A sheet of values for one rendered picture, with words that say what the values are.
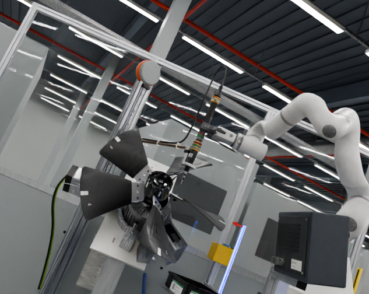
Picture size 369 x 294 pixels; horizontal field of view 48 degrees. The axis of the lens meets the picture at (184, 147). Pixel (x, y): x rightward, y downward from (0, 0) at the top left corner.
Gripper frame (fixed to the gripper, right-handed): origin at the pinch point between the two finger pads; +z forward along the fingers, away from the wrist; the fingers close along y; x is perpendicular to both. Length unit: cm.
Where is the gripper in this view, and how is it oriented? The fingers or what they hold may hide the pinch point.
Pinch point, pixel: (204, 127)
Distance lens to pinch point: 196.9
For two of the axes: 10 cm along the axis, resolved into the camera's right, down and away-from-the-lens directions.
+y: -1.3, 1.6, 9.8
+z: -9.1, -4.0, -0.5
